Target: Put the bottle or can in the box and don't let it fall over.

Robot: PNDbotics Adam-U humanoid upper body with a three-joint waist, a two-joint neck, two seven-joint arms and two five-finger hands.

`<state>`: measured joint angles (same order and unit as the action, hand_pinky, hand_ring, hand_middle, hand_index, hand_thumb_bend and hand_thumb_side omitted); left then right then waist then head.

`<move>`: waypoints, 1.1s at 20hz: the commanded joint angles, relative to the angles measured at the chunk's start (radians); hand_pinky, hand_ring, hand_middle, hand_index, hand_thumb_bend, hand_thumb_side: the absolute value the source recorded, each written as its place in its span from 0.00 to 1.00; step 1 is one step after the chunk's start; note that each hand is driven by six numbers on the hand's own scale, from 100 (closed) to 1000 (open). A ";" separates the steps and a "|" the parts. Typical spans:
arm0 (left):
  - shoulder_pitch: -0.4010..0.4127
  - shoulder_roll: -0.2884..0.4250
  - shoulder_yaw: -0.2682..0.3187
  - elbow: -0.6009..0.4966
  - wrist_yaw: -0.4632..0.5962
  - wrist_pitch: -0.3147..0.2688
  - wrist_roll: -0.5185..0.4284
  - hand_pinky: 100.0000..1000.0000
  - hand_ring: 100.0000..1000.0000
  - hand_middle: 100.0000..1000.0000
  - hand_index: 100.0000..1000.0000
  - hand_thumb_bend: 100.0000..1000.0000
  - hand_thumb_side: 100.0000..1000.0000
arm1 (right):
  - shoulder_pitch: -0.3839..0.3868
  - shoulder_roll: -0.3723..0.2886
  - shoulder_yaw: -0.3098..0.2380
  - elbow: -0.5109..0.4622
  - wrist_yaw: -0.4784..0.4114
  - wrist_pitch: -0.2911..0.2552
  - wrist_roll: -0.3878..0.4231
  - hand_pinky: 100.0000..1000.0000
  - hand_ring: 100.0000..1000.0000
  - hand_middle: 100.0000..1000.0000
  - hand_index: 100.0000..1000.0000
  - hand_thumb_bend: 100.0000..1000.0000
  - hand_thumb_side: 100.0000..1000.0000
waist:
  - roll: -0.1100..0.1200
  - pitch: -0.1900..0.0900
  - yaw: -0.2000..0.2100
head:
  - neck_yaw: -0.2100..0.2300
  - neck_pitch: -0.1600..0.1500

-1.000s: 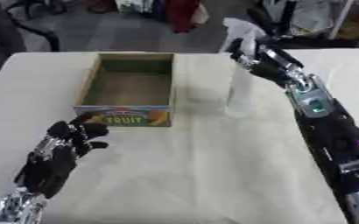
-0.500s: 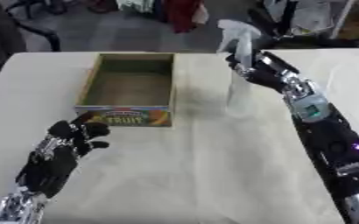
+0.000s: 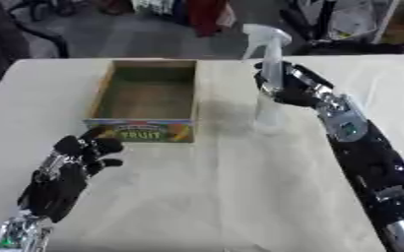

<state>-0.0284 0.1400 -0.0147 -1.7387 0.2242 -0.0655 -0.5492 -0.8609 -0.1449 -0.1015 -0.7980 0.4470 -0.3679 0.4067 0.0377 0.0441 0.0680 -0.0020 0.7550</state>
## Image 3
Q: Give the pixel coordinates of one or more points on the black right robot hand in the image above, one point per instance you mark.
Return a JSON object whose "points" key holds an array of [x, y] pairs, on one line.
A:
{"points": [[296, 92]]}

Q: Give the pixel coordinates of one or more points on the black and silver right robot arm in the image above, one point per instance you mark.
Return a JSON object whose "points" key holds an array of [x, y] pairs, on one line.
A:
{"points": [[372, 170]]}

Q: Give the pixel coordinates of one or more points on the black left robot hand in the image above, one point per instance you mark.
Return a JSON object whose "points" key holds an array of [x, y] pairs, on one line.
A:
{"points": [[59, 187]]}

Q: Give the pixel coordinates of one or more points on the black tripod stand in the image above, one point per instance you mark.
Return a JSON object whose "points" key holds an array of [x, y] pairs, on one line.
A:
{"points": [[337, 29]]}

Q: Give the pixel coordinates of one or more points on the red hanging cloth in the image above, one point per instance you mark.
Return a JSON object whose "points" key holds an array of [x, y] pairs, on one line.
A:
{"points": [[208, 16]]}

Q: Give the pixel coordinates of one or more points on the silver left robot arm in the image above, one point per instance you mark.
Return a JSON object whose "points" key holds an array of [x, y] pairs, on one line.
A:
{"points": [[20, 233]]}

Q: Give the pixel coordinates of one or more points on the open cardboard box printed front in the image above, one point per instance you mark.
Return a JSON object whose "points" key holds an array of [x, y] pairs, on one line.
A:
{"points": [[145, 101]]}

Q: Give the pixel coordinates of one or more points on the black chair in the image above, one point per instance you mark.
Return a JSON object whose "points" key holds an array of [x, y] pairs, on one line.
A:
{"points": [[16, 32]]}

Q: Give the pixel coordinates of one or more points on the clear white spray bottle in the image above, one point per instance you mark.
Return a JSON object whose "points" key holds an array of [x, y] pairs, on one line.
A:
{"points": [[270, 78]]}

